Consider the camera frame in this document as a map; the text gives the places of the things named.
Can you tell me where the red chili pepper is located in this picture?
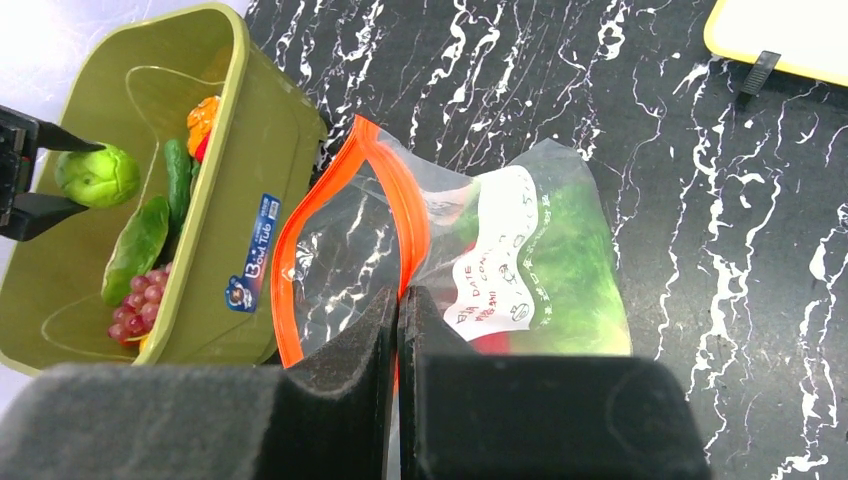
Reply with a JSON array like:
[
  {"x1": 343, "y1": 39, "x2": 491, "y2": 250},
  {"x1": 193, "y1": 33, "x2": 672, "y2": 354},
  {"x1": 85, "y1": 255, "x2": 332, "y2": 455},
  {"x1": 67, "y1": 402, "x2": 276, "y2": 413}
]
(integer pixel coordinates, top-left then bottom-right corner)
[{"x1": 192, "y1": 132, "x2": 210, "y2": 164}]

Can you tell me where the green chili pepper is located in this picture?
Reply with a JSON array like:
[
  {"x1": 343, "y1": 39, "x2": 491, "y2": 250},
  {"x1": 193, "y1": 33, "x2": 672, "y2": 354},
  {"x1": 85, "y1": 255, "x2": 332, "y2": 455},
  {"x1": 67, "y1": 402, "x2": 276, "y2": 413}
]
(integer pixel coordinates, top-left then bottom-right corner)
[{"x1": 163, "y1": 139, "x2": 193, "y2": 233}]

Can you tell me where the dark green cucumber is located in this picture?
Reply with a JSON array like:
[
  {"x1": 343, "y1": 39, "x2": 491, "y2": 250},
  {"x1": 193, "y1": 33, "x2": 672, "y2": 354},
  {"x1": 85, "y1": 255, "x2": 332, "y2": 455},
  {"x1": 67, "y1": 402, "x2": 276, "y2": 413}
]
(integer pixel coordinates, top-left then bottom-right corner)
[{"x1": 100, "y1": 195, "x2": 170, "y2": 307}]

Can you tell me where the white board orange frame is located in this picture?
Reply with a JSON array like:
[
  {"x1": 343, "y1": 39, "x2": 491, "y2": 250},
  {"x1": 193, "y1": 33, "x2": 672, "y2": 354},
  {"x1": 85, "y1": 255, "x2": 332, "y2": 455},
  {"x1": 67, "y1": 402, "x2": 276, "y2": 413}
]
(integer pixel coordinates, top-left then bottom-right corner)
[{"x1": 703, "y1": 0, "x2": 847, "y2": 86}]

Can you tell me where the light green round fruit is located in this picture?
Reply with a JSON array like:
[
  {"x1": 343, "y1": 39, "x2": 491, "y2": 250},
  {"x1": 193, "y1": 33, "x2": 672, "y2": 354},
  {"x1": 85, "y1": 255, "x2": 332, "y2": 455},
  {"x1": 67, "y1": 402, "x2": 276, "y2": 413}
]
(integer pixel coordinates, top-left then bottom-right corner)
[{"x1": 54, "y1": 144, "x2": 141, "y2": 208}]

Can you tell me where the orange bumpy fruit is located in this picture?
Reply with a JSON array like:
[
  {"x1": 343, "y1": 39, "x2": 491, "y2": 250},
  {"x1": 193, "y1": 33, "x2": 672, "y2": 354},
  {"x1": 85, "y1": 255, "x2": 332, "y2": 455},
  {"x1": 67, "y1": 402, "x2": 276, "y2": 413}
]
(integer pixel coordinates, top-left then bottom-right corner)
[{"x1": 186, "y1": 95, "x2": 220, "y2": 157}]

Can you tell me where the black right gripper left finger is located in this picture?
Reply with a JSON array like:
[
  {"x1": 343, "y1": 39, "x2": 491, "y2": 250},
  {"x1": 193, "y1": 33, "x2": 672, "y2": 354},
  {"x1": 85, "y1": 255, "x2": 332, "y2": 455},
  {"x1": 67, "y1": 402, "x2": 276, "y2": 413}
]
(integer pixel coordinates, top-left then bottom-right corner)
[{"x1": 1, "y1": 288, "x2": 398, "y2": 479}]

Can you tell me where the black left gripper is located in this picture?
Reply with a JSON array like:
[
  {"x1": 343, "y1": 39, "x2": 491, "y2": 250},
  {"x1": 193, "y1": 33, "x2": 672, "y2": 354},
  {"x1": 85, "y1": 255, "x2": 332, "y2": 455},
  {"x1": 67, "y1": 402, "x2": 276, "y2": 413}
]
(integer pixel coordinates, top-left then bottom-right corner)
[{"x1": 1, "y1": 106, "x2": 106, "y2": 242}]

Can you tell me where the red grape bunch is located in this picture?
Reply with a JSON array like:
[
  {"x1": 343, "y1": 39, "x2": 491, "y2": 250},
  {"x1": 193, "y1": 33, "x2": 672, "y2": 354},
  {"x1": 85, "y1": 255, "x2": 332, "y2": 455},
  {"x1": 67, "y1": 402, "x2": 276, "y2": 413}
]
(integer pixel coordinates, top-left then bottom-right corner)
[{"x1": 108, "y1": 262, "x2": 173, "y2": 349}]

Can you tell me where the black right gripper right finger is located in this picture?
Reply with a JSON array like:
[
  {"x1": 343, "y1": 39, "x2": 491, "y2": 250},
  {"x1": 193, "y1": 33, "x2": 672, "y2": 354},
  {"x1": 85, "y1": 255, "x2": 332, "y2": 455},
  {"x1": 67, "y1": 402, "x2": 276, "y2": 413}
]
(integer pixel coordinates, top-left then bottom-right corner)
[{"x1": 397, "y1": 287, "x2": 712, "y2": 479}]

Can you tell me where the clear zip top bag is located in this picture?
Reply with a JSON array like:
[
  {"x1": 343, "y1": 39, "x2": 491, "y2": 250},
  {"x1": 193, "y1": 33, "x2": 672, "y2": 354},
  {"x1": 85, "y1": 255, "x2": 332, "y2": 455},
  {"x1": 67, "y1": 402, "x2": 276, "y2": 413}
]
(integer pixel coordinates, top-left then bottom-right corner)
[{"x1": 270, "y1": 117, "x2": 597, "y2": 366}]

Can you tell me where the black board clip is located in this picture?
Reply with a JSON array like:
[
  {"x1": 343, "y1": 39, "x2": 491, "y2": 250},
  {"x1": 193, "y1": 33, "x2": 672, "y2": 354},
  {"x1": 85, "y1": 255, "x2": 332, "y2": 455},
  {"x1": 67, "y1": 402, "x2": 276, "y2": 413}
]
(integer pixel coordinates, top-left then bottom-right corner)
[{"x1": 735, "y1": 50, "x2": 781, "y2": 105}]

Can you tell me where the green lettuce head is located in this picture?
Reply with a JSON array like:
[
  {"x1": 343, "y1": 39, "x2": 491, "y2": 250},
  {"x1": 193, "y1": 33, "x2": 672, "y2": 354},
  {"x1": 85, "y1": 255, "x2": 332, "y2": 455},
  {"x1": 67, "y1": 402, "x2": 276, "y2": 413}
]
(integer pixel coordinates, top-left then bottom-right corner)
[{"x1": 472, "y1": 183, "x2": 632, "y2": 356}]

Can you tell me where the olive green plastic basket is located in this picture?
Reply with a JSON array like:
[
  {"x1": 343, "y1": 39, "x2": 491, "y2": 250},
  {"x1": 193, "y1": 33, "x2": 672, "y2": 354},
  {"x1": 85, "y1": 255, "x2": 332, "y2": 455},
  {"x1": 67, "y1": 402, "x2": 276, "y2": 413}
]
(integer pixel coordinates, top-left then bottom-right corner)
[{"x1": 1, "y1": 3, "x2": 327, "y2": 376}]

